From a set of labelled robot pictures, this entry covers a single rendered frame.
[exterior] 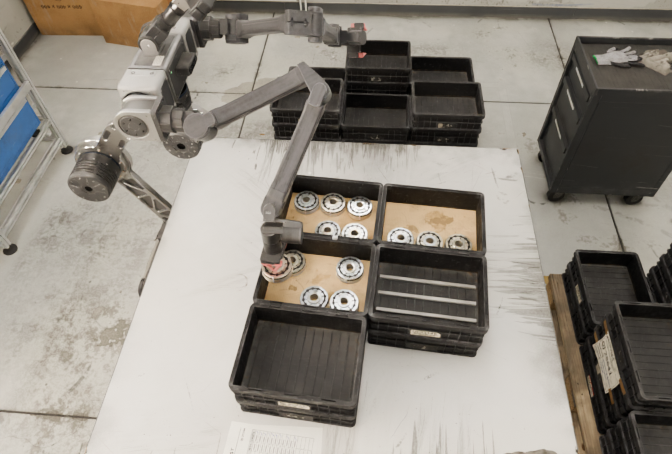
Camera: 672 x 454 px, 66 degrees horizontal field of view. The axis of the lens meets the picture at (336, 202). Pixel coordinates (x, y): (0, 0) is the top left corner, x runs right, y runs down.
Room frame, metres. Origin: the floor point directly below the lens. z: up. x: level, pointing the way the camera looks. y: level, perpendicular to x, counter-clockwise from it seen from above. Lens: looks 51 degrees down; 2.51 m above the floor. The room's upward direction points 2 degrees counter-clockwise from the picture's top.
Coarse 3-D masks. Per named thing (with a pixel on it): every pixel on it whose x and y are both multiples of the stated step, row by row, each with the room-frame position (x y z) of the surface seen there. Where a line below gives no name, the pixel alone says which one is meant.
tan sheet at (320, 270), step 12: (312, 264) 1.07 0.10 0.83; (324, 264) 1.07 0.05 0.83; (336, 264) 1.07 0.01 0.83; (300, 276) 1.02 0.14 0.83; (312, 276) 1.02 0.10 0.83; (324, 276) 1.02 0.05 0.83; (336, 276) 1.02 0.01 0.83; (276, 288) 0.97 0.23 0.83; (288, 288) 0.97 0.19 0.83; (300, 288) 0.97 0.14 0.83; (324, 288) 0.97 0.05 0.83; (336, 288) 0.96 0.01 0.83; (348, 288) 0.96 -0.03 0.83; (360, 288) 0.96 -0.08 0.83; (276, 300) 0.92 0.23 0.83; (288, 300) 0.92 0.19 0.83; (312, 300) 0.92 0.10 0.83; (360, 300) 0.91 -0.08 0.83
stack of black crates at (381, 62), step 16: (368, 48) 2.89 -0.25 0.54; (384, 48) 2.88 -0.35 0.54; (400, 48) 2.86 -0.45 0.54; (352, 64) 2.79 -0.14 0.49; (368, 64) 2.78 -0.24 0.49; (384, 64) 2.78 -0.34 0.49; (400, 64) 2.77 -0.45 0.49; (352, 80) 2.62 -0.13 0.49; (368, 80) 2.61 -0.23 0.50; (384, 80) 2.60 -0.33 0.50; (400, 80) 2.59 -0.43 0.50
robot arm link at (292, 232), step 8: (264, 208) 0.97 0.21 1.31; (272, 208) 0.97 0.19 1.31; (264, 216) 0.95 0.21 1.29; (272, 216) 0.95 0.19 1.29; (288, 224) 0.94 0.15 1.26; (296, 224) 0.94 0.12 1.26; (288, 232) 0.92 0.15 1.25; (296, 232) 0.92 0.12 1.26; (288, 240) 0.90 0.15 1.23; (296, 240) 0.90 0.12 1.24
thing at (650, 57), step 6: (642, 54) 2.25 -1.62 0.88; (648, 54) 2.25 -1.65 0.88; (654, 54) 2.24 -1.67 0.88; (660, 54) 2.24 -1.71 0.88; (666, 54) 2.22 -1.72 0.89; (642, 60) 2.20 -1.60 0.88; (648, 60) 2.19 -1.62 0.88; (654, 60) 2.19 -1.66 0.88; (660, 60) 2.18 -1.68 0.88; (666, 60) 2.18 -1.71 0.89; (648, 66) 2.16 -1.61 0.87; (654, 66) 2.15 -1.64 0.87; (660, 66) 2.14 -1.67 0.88; (666, 66) 2.13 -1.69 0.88; (660, 72) 2.11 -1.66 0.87; (666, 72) 2.10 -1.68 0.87
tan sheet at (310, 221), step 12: (372, 204) 1.36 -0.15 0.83; (288, 216) 1.31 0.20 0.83; (300, 216) 1.31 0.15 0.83; (312, 216) 1.30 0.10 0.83; (324, 216) 1.30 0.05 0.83; (336, 216) 1.30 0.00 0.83; (348, 216) 1.30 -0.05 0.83; (372, 216) 1.29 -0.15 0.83; (312, 228) 1.24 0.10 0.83; (372, 228) 1.23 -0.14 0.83
